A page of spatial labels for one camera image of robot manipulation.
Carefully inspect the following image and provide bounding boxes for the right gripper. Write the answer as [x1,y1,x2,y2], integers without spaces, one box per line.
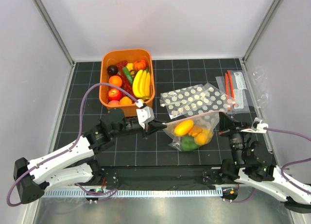
[218,111,252,165]

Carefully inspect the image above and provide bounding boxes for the yellow toy lemon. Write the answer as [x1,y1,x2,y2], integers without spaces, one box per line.
[194,132,213,147]

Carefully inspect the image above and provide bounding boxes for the yellow toy mango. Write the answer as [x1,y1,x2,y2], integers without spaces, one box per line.
[174,120,194,136]

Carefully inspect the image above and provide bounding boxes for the pink polka dot zip bag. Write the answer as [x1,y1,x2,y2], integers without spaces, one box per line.
[164,111,220,152]

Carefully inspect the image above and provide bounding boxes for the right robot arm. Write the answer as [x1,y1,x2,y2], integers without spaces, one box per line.
[219,112,311,214]

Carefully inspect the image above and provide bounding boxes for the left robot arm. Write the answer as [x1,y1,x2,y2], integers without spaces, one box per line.
[13,107,167,204]

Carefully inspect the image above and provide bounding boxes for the white polka dot zip bag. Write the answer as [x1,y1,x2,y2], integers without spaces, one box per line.
[159,83,236,119]

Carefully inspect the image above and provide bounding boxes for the clear bag orange zipper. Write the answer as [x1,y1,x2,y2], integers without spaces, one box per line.
[216,70,250,115]

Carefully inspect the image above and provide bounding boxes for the orange yellow toy fruit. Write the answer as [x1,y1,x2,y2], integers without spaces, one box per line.
[119,96,133,106]

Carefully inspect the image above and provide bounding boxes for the yellow toy banana bunch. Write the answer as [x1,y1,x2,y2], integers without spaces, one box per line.
[132,70,151,100]

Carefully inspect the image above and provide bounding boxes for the peach toy fruit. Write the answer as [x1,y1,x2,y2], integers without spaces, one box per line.
[108,100,119,106]

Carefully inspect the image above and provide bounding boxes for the red toy apple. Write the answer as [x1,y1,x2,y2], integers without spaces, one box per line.
[107,88,122,102]

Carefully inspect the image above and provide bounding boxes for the orange plastic basket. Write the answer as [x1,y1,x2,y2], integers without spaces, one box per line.
[99,49,156,117]

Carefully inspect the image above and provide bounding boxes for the green toy cucumber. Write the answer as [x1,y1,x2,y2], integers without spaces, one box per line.
[122,67,133,86]

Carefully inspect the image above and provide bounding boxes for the orange toy pumpkin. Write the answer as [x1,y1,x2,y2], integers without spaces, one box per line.
[133,59,147,71]

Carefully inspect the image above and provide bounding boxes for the yellow toy corn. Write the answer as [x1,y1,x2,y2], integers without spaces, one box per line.
[126,63,135,75]

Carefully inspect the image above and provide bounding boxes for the dark purple toy plum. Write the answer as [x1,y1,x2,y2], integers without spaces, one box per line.
[107,65,119,76]

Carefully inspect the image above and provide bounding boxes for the red toy chili peppers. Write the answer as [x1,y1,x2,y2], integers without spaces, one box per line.
[116,60,136,98]

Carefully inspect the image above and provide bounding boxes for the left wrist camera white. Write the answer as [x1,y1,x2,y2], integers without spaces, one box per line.
[136,99,155,129]

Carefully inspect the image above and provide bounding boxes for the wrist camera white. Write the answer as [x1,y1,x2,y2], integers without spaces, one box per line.
[136,99,155,129]
[241,117,269,134]

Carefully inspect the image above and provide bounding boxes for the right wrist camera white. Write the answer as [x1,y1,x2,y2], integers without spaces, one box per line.
[241,117,269,134]

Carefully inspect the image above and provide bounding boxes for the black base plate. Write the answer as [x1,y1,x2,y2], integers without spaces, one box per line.
[74,164,248,187]

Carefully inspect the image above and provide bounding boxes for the grey slotted cable duct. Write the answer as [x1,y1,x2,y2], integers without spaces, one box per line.
[43,187,223,198]

